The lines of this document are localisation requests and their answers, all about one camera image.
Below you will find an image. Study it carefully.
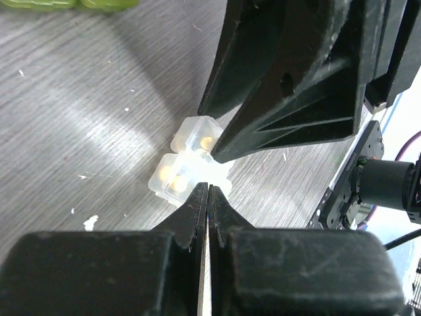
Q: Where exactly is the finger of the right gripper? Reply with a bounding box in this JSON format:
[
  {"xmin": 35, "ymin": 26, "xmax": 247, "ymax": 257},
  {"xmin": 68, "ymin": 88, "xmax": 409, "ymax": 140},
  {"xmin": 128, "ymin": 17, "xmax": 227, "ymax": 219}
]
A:
[
  {"xmin": 211, "ymin": 1, "xmax": 360, "ymax": 163},
  {"xmin": 198, "ymin": 1, "xmax": 329, "ymax": 119}
]

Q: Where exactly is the yellow pill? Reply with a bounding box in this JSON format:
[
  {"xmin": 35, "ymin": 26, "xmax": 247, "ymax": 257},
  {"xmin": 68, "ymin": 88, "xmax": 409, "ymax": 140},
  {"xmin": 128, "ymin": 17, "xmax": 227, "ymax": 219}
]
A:
[
  {"xmin": 171, "ymin": 176, "xmax": 189, "ymax": 193},
  {"xmin": 200, "ymin": 136, "xmax": 215, "ymax": 151},
  {"xmin": 159, "ymin": 166, "xmax": 172, "ymax": 181}
]

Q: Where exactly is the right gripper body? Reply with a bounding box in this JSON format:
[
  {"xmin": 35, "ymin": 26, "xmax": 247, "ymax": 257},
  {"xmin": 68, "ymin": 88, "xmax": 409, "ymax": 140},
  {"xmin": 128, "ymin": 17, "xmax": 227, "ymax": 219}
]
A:
[{"xmin": 325, "ymin": 0, "xmax": 421, "ymax": 115}]

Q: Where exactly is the green pill box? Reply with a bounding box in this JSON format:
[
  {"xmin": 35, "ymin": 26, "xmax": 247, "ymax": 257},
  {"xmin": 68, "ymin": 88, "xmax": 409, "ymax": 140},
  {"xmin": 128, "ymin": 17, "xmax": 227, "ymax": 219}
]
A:
[{"xmin": 1, "ymin": 0, "xmax": 139, "ymax": 13}]

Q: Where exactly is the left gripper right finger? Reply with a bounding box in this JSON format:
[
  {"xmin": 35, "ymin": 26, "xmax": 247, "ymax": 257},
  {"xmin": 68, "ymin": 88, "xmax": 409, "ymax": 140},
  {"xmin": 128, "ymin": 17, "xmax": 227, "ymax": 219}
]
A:
[{"xmin": 207, "ymin": 186, "xmax": 404, "ymax": 315}]

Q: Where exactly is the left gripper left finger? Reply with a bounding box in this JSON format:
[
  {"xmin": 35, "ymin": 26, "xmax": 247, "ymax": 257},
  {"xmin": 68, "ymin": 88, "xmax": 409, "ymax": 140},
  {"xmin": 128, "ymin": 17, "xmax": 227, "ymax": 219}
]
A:
[{"xmin": 1, "ymin": 183, "xmax": 208, "ymax": 315}]

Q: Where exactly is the clear pill box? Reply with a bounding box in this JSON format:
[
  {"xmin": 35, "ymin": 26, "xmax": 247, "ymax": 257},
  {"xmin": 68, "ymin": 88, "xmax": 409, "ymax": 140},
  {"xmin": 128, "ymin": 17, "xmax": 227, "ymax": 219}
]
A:
[{"xmin": 148, "ymin": 116, "xmax": 234, "ymax": 207}]

